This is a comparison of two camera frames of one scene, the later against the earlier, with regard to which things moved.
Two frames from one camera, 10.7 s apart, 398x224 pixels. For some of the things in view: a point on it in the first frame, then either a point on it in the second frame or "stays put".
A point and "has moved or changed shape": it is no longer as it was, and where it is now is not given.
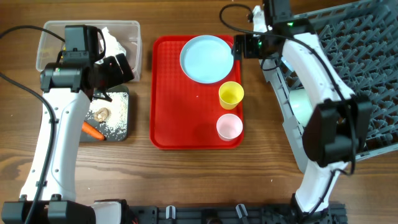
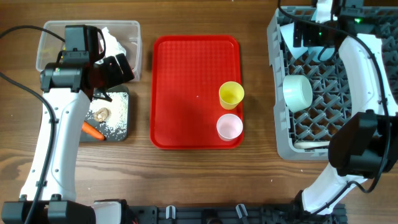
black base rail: (334, 213) stays put
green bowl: (301, 104) to (298, 92)
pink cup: (229, 127) stays put
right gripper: (247, 40) to (308, 38)
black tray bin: (105, 121) stays put
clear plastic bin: (129, 32) stays put
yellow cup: (231, 94) stays put
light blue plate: (206, 59) to (322, 14)
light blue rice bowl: (287, 64) has moved or changed shape
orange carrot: (92, 131) stays put
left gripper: (117, 78) stays put
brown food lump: (102, 114) stays put
